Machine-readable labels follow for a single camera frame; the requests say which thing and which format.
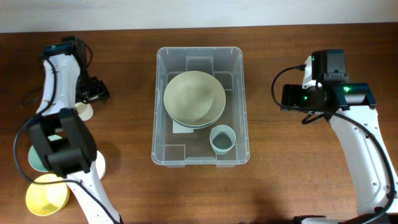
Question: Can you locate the cream white cup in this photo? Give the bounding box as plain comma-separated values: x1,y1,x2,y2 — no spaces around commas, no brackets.
75,103,93,121

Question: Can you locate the white small bowl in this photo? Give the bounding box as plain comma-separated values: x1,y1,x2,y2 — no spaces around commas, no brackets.
95,151,106,180

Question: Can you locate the mint green small bowl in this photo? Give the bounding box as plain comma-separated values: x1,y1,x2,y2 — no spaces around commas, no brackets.
28,146,49,172

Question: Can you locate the cream bowl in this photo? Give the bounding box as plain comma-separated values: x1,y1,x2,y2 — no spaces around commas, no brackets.
164,71,226,122

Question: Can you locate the clear plastic storage bin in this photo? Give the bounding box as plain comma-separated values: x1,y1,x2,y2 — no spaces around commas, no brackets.
151,47,250,167

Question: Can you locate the dark blue bowl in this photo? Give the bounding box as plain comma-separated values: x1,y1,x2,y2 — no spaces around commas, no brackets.
167,110,224,129

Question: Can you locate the yellow small bowl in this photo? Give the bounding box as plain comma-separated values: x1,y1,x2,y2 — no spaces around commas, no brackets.
25,182,70,217

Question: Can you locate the light grey cup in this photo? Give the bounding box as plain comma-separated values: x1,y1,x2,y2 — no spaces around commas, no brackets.
210,125,236,149

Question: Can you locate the mint green cup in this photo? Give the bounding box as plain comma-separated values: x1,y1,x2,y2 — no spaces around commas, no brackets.
211,146,234,155

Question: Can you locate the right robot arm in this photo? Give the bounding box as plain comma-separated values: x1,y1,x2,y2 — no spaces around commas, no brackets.
275,49,397,223

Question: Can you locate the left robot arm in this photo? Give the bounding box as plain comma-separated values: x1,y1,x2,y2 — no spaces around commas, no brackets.
21,36,123,223

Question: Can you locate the white label in bin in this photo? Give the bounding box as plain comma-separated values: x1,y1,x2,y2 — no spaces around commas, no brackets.
172,121,194,134

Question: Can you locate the right black cable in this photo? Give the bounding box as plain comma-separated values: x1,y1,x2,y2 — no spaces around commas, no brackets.
271,64,397,224

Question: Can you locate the black cable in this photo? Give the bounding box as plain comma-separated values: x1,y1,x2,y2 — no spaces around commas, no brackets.
271,64,397,224
12,40,122,224

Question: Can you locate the left black cable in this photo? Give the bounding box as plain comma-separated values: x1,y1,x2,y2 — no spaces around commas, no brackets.
12,40,122,224

